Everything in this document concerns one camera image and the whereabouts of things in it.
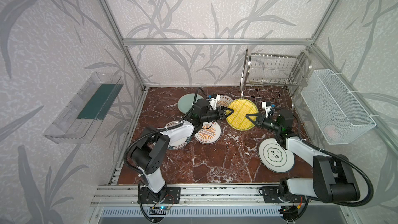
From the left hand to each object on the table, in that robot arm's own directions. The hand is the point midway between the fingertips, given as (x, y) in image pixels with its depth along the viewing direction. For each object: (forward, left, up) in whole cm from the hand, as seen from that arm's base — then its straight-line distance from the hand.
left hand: (234, 109), depth 80 cm
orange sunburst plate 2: (+23, +2, -22) cm, 32 cm away
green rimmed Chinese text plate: (-10, +31, -21) cm, 39 cm away
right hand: (0, -7, -3) cm, 8 cm away
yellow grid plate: (+3, -5, -3) cm, 6 cm away
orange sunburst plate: (-3, +12, -22) cm, 25 cm away
